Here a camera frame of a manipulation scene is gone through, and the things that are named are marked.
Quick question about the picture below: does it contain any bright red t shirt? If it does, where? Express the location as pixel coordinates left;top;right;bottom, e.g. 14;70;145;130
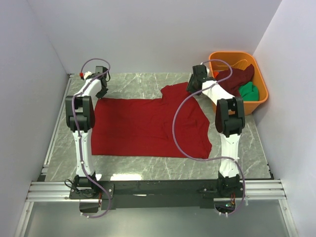
91;82;212;159

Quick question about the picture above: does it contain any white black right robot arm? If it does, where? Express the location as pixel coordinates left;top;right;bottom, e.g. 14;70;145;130
187;64;245;198

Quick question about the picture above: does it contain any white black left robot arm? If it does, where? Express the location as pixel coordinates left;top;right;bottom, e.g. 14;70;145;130
65;66;111;199

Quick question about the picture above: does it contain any orange red garment in basket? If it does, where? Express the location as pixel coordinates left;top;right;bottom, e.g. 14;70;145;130
213;71;219;78

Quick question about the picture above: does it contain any orange plastic laundry basket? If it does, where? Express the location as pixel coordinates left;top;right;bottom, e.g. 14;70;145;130
209;51;268;115

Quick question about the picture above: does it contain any dark maroon t shirt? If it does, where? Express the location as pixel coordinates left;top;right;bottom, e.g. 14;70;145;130
219;64;255;97

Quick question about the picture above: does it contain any green t shirt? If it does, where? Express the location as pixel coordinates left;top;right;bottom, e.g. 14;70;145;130
238;81;259;101

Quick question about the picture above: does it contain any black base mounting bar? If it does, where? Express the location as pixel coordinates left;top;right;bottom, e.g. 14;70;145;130
69;179;244;209

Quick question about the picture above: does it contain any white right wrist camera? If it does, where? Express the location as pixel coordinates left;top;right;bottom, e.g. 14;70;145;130
200;62;210;74

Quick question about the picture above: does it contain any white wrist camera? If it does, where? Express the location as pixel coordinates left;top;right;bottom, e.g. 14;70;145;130
200;62;210;74
79;71;93;80

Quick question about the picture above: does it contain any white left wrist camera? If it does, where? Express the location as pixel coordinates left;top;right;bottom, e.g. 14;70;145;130
79;71;93;80

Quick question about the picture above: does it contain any aluminium frame rail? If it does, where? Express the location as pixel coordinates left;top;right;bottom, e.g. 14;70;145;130
26;180;287;202

